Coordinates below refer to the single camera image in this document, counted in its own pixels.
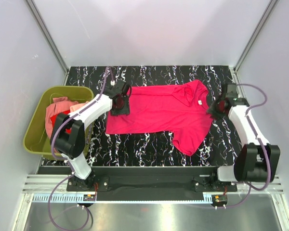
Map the magenta pink t-shirt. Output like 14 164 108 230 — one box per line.
105 80 212 156

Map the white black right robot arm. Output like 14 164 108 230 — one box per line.
207 83 280 191

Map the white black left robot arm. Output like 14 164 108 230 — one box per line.
50 80 132 191

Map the light pink shirt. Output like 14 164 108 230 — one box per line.
70 101 89 113

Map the salmon pink shirt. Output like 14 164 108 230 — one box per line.
45 97 77 138

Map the red folded shirt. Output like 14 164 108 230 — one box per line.
50 110 71 134

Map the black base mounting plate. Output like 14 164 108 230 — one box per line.
67 167 237 199

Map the olive green plastic bin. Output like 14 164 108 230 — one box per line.
23 86 94 160

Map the aluminium left frame post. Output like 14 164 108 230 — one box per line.
24 0 69 74

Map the aluminium frame post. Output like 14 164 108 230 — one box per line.
233 0 279 73
24 0 69 74

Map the aluminium right frame post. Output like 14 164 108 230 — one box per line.
233 0 279 73

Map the white slotted cable duct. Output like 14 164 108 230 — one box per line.
33 193 213 204

